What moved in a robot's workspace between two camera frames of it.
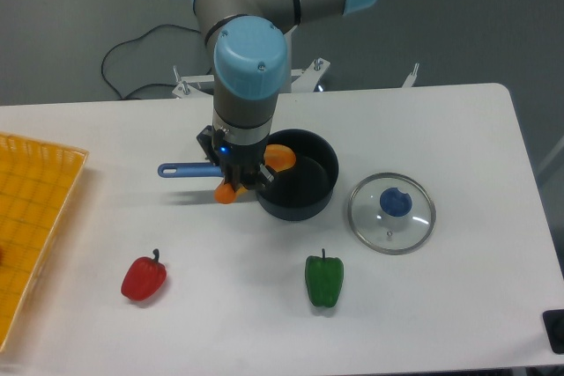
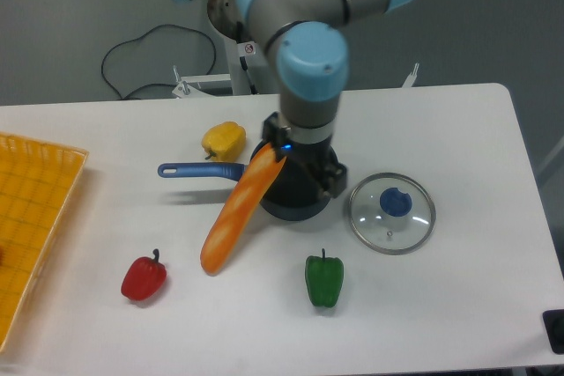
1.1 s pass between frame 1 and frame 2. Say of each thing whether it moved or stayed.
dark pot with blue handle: stayed
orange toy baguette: moved
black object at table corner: stayed
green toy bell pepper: stayed
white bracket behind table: stayed
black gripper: moved
